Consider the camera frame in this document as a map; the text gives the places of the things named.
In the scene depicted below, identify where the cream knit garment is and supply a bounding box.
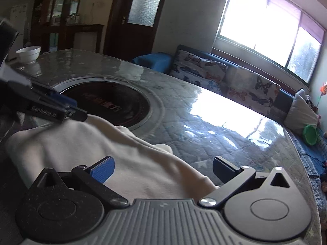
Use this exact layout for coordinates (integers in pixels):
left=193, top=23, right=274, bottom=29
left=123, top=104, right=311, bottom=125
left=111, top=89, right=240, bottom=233
left=6, top=115, right=216, bottom=201

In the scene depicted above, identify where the white ceramic bowl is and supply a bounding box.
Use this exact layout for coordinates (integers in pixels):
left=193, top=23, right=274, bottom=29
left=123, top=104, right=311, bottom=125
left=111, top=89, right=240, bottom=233
left=16, top=46, right=41, bottom=64

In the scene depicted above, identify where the round black induction cooktop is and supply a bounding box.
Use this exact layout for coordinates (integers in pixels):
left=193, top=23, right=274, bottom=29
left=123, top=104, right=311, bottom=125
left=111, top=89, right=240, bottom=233
left=62, top=81, right=151, bottom=127

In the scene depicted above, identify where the dark wooden side table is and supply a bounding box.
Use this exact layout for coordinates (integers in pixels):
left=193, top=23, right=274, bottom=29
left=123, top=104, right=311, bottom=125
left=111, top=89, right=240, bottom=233
left=64, top=24, right=104, bottom=53

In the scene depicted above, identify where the white refrigerator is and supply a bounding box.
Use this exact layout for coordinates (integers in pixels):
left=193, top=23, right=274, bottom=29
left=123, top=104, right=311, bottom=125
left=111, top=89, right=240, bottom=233
left=10, top=4, right=28, bottom=51

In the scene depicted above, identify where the blue sofa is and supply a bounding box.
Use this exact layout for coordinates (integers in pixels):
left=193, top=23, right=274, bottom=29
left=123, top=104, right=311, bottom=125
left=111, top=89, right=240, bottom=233
left=132, top=45, right=326, bottom=213

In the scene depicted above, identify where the right butterfly cushion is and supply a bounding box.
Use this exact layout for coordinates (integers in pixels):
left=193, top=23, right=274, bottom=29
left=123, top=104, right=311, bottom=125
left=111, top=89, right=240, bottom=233
left=224, top=66, right=280, bottom=116

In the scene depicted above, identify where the butterfly cushion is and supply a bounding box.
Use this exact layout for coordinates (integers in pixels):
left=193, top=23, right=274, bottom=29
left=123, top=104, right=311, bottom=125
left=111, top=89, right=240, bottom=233
left=224, top=66, right=280, bottom=116
left=169, top=50, right=228, bottom=95

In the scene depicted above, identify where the green plastic bowl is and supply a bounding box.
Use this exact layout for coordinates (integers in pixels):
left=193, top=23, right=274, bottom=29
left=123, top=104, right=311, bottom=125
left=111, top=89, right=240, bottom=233
left=302, top=125, right=318, bottom=146

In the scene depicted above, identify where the plain grey pillow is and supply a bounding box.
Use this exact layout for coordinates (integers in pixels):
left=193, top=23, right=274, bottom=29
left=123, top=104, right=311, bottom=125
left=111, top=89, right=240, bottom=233
left=283, top=89, right=319, bottom=136

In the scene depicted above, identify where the dark wooden display cabinet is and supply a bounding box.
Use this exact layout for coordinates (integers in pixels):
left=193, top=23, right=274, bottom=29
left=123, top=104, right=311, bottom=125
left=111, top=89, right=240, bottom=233
left=30, top=0, right=80, bottom=53

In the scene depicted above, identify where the left butterfly cushion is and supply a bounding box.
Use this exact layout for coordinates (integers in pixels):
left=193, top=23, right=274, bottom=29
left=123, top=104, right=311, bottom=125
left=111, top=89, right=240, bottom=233
left=169, top=50, right=228, bottom=95

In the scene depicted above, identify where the dark wooden glass door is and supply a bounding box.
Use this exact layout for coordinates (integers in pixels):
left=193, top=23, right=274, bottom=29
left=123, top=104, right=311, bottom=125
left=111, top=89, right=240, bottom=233
left=103, top=0, right=165, bottom=61

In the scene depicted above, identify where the window with frame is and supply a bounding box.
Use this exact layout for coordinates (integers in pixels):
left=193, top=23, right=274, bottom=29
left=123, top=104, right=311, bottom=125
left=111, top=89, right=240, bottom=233
left=215, top=0, right=326, bottom=85

